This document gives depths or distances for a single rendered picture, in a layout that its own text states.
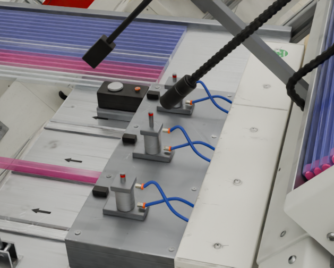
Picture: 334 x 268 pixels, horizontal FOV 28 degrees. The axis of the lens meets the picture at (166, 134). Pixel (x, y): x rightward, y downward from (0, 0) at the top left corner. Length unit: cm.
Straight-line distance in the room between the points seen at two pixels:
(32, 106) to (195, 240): 180
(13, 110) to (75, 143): 142
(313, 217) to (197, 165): 30
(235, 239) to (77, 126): 40
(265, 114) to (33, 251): 35
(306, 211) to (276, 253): 8
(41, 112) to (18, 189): 155
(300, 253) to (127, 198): 24
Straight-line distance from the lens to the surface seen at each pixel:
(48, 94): 255
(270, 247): 64
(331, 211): 57
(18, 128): 238
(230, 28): 79
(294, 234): 62
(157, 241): 75
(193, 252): 70
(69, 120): 105
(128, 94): 101
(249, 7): 261
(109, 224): 77
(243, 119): 89
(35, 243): 85
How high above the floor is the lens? 170
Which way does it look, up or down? 37 degrees down
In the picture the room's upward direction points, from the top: 51 degrees clockwise
